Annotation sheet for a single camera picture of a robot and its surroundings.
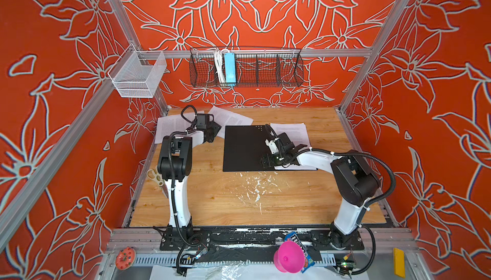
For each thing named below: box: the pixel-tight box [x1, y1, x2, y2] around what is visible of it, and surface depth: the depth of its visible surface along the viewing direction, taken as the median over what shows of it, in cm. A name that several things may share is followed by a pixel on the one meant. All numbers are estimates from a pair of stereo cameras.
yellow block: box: [393, 247, 406, 279], surface depth 70 cm
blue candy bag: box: [283, 231, 316, 273], surface depth 73 cm
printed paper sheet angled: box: [207, 105, 254, 139], surface depth 116 cm
